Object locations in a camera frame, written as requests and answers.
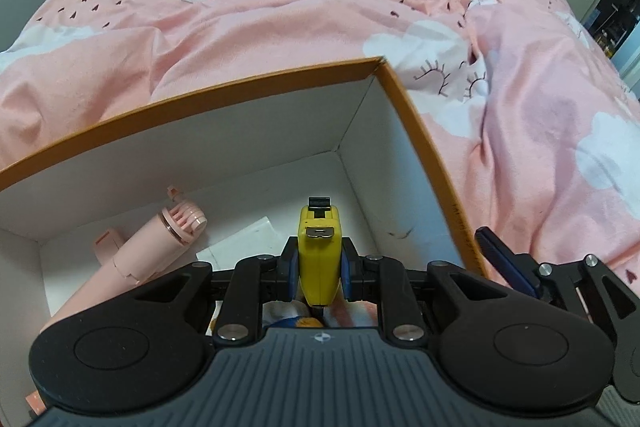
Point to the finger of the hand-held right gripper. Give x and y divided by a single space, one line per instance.
510 259

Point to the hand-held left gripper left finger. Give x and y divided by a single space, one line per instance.
291 274

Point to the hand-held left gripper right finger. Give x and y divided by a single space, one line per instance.
347 274

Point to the yellow tape measure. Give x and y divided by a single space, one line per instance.
320 267

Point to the brown teddy bear plush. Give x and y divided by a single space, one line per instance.
295 321

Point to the orange cardboard box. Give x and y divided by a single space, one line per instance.
250 132

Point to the pink handheld fan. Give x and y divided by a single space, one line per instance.
140 247

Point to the white paper card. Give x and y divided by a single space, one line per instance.
240 239

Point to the cluttered desk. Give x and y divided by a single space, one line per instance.
607 39

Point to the pink printed blanket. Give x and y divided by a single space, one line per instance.
250 32

